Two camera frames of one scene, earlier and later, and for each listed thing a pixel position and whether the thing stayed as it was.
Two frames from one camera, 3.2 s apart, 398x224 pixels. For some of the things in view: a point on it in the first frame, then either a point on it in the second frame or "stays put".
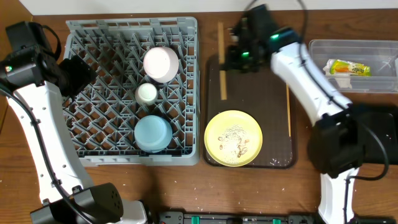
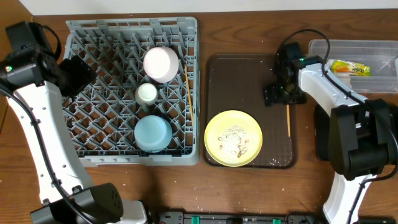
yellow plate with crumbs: (233, 138) stays put
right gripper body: (237, 58) → (280, 99)
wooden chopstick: (288, 109) stays put
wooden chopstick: (222, 78) → (189, 93)
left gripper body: (78, 76) stays put
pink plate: (161, 64) stays put
